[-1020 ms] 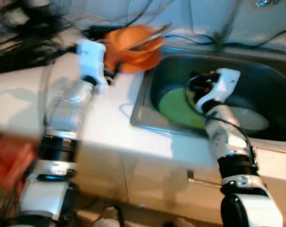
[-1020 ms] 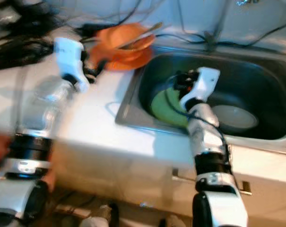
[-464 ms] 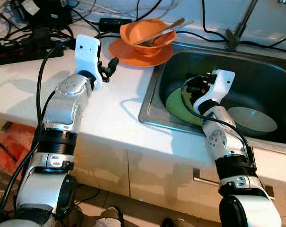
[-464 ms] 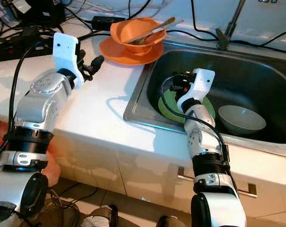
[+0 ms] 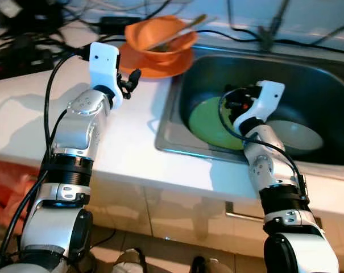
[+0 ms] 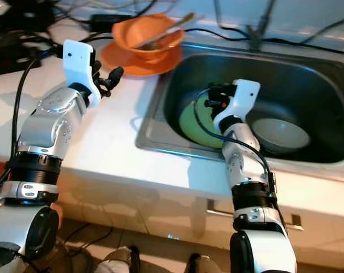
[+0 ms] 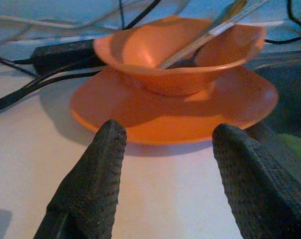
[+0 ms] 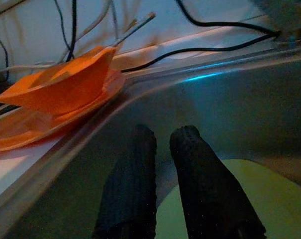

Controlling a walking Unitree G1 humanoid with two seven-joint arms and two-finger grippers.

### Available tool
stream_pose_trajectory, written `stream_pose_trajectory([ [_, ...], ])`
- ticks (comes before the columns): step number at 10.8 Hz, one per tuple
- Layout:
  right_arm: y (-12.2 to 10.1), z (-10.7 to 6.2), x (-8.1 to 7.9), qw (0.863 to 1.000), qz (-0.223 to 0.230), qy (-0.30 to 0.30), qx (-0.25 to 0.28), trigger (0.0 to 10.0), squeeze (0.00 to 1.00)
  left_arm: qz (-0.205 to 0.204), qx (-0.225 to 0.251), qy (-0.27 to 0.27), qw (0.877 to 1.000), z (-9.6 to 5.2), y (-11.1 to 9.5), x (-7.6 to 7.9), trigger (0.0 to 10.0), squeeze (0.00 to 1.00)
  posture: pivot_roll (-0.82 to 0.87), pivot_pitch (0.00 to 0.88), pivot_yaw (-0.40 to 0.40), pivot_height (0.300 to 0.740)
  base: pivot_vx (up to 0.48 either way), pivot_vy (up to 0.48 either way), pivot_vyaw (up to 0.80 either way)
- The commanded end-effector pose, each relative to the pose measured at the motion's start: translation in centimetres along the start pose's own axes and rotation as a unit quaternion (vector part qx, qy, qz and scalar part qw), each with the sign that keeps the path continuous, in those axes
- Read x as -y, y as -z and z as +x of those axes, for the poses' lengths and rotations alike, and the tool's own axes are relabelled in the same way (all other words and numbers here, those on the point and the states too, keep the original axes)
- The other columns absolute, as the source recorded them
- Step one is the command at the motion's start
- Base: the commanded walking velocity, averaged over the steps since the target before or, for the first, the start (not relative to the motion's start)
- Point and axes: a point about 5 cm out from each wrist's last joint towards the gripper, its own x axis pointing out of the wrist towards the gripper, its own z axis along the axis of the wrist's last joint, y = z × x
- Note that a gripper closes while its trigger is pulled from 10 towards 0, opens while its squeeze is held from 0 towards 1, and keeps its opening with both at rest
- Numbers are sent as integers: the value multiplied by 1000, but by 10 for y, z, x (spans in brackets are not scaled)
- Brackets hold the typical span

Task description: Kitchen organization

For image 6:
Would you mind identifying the orange plastic bowl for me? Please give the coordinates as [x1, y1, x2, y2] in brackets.
[112, 14, 186, 63]

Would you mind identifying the silver metal utensil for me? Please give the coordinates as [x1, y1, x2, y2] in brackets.
[135, 16, 206, 51]

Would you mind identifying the gold metal spoon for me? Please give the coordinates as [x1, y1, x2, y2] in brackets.
[146, 11, 195, 49]

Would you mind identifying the orange plastic plate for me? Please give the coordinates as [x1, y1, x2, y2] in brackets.
[101, 41, 181, 77]

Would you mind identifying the green plate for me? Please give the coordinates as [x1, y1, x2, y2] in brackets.
[179, 94, 229, 150]

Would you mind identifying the black power adapter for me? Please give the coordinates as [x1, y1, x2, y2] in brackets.
[89, 14, 120, 32]

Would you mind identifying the thin chrome sink faucet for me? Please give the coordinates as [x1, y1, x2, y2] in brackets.
[246, 0, 277, 52]

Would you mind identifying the white bowl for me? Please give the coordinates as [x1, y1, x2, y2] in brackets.
[250, 118, 312, 155]

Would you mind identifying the stainless steel sink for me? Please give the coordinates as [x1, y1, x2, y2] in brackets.
[135, 43, 344, 185]

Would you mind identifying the black power strip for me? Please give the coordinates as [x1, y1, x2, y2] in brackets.
[0, 31, 47, 75]

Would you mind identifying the white sink cabinet door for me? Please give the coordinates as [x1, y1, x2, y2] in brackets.
[123, 182, 344, 268]

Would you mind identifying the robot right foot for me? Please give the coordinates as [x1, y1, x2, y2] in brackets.
[183, 253, 221, 273]

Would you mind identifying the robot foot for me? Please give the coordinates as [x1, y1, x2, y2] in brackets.
[95, 246, 141, 273]
[183, 253, 221, 273]

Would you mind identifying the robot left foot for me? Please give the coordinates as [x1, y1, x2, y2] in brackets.
[95, 246, 141, 273]

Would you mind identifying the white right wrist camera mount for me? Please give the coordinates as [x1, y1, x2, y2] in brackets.
[213, 78, 260, 134]

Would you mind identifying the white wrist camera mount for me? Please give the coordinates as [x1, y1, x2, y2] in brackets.
[213, 78, 260, 134]
[63, 40, 100, 107]

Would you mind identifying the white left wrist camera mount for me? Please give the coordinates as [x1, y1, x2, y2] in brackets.
[63, 40, 100, 107]

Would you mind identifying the black power cable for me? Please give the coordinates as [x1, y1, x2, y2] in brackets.
[180, 27, 344, 56]

